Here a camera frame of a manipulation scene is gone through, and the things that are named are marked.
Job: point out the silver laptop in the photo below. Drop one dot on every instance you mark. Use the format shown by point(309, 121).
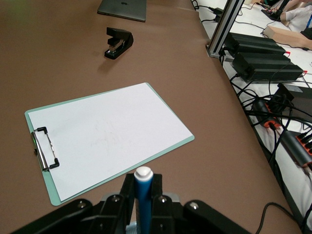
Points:
point(124, 9)

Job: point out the aluminium profile post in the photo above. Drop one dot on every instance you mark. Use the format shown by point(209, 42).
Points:
point(224, 22)

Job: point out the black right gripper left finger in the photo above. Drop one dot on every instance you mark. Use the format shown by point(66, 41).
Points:
point(102, 212)

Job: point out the black electronics box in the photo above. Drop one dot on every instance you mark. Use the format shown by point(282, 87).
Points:
point(295, 91)

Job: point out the teal clipboard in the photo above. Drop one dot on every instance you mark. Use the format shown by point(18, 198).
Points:
point(54, 195)

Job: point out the wooden block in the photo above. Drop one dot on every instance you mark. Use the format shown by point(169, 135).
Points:
point(285, 36)

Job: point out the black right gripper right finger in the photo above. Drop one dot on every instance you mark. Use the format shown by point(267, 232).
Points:
point(175, 217)

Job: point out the black power supply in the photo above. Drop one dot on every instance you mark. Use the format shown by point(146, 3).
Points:
point(256, 44)
point(265, 67)

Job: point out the blue marker with white cap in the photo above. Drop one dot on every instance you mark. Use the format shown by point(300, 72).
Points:
point(143, 195)

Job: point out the black orange power strip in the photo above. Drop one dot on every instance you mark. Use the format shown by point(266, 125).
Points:
point(265, 114)

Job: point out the grey hub with orange ports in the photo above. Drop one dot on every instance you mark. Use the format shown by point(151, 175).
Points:
point(296, 148)

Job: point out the white paper sheet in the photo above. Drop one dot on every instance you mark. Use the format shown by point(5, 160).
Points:
point(109, 136)

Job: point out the black stapler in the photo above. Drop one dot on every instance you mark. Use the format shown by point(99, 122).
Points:
point(119, 42)

